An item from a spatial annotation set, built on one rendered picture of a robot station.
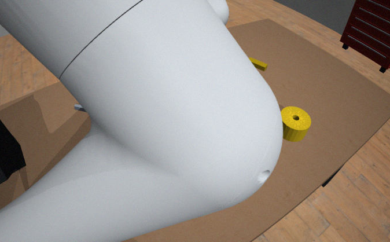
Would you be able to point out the yellow cylinder with centre hole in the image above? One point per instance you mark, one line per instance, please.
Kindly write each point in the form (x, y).
(296, 123)

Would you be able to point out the yellow rectangular block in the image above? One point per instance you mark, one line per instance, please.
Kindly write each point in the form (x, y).
(258, 64)

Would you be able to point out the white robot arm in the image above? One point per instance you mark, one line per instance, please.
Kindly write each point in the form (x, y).
(182, 123)

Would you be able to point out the grey rectangular bar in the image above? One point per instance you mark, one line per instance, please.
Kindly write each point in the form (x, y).
(79, 108)

